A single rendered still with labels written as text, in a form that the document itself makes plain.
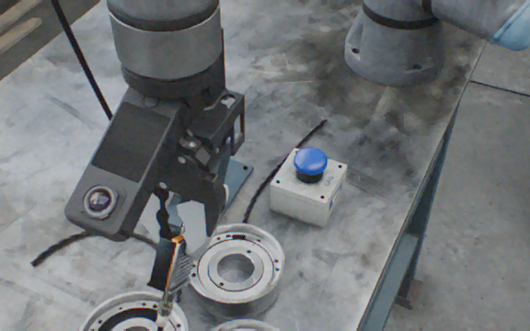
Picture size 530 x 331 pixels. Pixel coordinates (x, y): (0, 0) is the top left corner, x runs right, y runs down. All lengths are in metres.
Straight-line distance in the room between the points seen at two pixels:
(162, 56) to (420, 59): 0.63
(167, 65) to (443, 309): 1.39
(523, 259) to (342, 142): 1.07
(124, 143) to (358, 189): 0.43
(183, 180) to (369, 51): 0.54
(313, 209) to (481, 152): 1.42
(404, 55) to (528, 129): 1.32
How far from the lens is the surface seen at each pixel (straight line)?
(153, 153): 0.51
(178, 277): 0.64
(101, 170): 0.52
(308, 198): 0.81
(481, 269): 1.89
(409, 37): 1.02
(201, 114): 0.56
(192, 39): 0.48
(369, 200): 0.87
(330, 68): 1.07
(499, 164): 2.17
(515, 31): 0.91
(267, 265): 0.76
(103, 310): 0.74
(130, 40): 0.48
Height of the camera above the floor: 1.43
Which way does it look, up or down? 44 degrees down
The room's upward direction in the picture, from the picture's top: 1 degrees clockwise
